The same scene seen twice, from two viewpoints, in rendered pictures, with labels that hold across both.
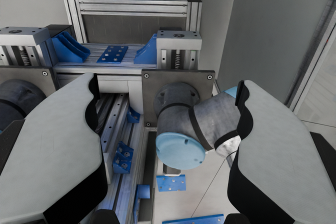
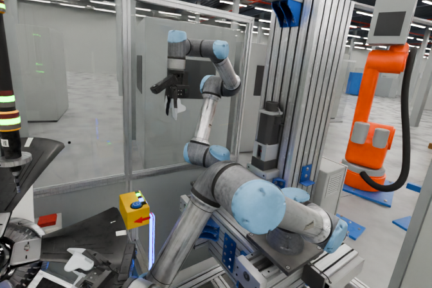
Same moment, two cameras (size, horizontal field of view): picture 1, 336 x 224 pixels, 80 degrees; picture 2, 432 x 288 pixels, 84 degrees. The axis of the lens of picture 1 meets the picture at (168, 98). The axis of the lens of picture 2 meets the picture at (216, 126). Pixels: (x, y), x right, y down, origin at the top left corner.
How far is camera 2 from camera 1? 103 cm
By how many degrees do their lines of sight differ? 58
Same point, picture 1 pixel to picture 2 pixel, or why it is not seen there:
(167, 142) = (216, 152)
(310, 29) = (153, 179)
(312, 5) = (144, 186)
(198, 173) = not seen: hidden behind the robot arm
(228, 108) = (191, 151)
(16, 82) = (270, 241)
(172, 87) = not seen: hidden behind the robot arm
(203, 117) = (200, 154)
